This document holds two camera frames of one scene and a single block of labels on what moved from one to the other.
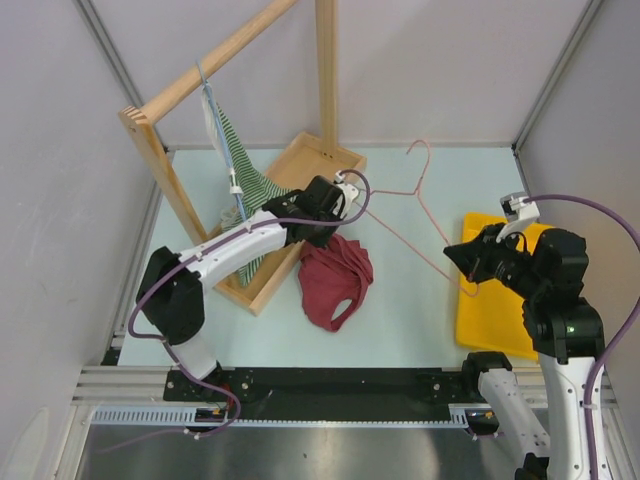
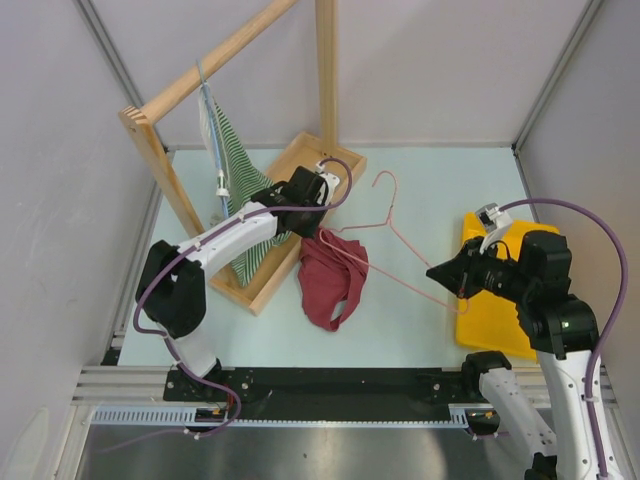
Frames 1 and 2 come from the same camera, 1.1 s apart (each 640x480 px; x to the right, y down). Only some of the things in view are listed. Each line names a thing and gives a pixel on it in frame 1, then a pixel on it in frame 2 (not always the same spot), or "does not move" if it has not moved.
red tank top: (341, 270) does not move
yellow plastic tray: (491, 310) does not move
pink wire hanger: (417, 191) to (396, 226)
